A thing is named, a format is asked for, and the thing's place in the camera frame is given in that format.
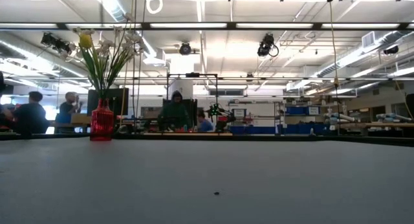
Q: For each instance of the black background monitor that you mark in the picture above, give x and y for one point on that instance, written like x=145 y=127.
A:
x=119 y=101

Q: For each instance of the person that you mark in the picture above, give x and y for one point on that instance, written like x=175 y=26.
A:
x=66 y=112
x=205 y=125
x=174 y=114
x=30 y=117

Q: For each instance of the blue shelf bin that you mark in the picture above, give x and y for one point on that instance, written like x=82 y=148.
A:
x=296 y=110

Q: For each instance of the red glass vase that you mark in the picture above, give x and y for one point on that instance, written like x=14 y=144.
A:
x=102 y=123

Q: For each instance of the black table frame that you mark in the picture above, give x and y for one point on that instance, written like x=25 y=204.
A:
x=323 y=138

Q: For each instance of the black overhead frame bar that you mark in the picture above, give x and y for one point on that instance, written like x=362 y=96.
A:
x=317 y=26

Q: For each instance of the tan box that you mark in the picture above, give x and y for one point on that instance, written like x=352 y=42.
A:
x=81 y=118

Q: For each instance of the white blossom flower bunch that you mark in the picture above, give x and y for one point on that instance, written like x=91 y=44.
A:
x=106 y=44

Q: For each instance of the black ceiling spotlight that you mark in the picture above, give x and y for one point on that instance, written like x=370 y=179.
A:
x=390 y=50
x=185 y=49
x=56 y=44
x=266 y=44

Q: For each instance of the wooden workbench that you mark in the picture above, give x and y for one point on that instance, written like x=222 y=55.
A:
x=372 y=124

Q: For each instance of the blue-grey table mat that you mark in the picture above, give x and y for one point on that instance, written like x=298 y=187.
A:
x=97 y=185

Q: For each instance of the silver ceiling air duct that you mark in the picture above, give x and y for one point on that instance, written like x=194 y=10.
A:
x=113 y=7

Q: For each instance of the white ceiling vent box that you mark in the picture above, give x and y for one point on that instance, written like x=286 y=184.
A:
x=368 y=39

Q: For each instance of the blue storage bin row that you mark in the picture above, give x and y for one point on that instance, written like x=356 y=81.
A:
x=297 y=129

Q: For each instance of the black background robot arm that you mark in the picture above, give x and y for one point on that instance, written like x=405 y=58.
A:
x=216 y=110

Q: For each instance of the white paper sign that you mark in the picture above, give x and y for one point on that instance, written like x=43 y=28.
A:
x=240 y=113

